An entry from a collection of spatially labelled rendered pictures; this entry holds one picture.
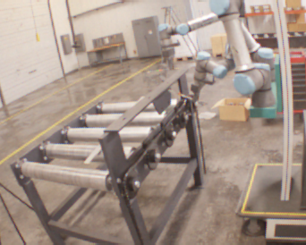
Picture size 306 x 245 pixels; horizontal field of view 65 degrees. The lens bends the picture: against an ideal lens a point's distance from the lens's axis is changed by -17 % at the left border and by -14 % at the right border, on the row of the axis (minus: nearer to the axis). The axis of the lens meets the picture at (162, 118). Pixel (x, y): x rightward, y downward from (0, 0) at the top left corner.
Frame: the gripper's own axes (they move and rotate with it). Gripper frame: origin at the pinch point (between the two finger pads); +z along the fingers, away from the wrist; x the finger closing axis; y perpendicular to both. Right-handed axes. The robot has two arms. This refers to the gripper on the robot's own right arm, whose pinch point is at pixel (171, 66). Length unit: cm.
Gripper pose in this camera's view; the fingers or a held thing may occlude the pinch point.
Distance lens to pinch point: 195.3
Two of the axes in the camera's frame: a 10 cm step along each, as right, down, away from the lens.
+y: -9.1, 0.4, 4.0
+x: -3.6, 3.9, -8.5
